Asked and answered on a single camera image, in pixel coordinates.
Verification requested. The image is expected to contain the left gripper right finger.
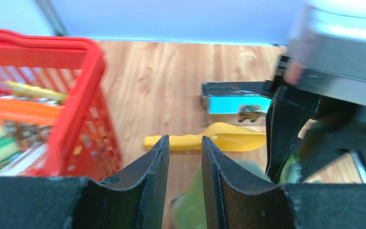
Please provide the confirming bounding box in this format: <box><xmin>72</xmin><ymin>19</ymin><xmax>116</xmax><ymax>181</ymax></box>
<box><xmin>202</xmin><ymin>139</ymin><xmax>296</xmax><ymax>229</ymax></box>

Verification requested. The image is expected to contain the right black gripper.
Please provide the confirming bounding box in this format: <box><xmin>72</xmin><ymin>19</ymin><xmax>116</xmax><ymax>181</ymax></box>
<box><xmin>265</xmin><ymin>57</ymin><xmax>366</xmax><ymax>186</ymax></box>

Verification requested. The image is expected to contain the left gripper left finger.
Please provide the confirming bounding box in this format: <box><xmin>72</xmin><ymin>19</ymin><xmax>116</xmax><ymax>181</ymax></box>
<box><xmin>72</xmin><ymin>135</ymin><xmax>170</xmax><ymax>229</ymax></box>

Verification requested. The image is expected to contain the green litter bag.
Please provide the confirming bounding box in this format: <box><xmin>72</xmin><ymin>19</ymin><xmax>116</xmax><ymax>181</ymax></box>
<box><xmin>170</xmin><ymin>151</ymin><xmax>304</xmax><ymax>229</ymax></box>

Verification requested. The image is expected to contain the yellow plastic scoop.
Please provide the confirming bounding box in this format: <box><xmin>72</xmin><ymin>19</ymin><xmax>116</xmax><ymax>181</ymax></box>
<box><xmin>143</xmin><ymin>122</ymin><xmax>267</xmax><ymax>152</ymax></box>

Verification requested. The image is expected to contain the teal rectangular box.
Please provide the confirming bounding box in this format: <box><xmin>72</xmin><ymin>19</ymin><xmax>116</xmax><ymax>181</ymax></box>
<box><xmin>201</xmin><ymin>94</ymin><xmax>271</xmax><ymax>126</ymax></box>

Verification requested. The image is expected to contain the red plastic shopping basket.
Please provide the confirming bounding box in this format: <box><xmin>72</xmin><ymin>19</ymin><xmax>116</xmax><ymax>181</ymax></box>
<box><xmin>0</xmin><ymin>29</ymin><xmax>122</xmax><ymax>181</ymax></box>

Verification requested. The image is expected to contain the orange small packet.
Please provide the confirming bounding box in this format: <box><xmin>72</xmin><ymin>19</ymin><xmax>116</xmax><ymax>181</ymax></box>
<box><xmin>0</xmin><ymin>81</ymin><xmax>68</xmax><ymax>126</ymax></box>

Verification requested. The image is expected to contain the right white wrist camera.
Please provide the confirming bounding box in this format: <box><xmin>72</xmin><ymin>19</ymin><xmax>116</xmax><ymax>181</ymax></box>
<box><xmin>284</xmin><ymin>0</ymin><xmax>366</xmax><ymax>106</ymax></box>

